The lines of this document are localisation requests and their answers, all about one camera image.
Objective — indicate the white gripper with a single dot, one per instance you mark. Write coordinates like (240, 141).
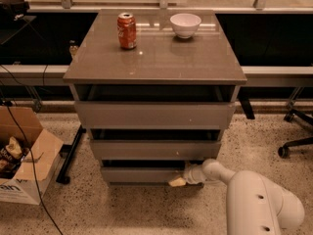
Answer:
(190, 176)

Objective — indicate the grey bottom drawer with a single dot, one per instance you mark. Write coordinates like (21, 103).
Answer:
(140, 175)

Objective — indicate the grey drawer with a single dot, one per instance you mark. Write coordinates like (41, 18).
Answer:
(154, 116)
(140, 175)
(154, 150)

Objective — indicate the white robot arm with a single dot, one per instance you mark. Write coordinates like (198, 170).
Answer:
(255, 205)

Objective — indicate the grey drawer cabinet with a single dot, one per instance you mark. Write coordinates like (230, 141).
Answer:
(161, 69)

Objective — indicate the grey middle drawer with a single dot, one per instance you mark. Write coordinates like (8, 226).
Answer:
(154, 150)

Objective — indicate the grey top drawer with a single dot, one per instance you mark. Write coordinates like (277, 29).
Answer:
(154, 116)

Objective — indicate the black office chair base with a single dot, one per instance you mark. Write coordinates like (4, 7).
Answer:
(300, 135)

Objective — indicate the black table leg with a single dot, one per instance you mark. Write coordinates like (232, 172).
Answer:
(67, 152)

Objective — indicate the cardboard box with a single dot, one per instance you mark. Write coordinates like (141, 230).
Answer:
(32, 178)

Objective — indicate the white bowl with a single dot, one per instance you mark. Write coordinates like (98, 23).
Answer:
(185, 25)

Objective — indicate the orange soda can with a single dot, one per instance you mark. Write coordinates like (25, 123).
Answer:
(126, 31)

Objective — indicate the small bottle behind cabinet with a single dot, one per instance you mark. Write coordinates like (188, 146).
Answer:
(73, 47)

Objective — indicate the snack bags in box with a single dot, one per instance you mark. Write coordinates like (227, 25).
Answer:
(11, 156)

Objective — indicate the black bag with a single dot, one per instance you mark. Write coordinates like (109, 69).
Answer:
(13, 10)

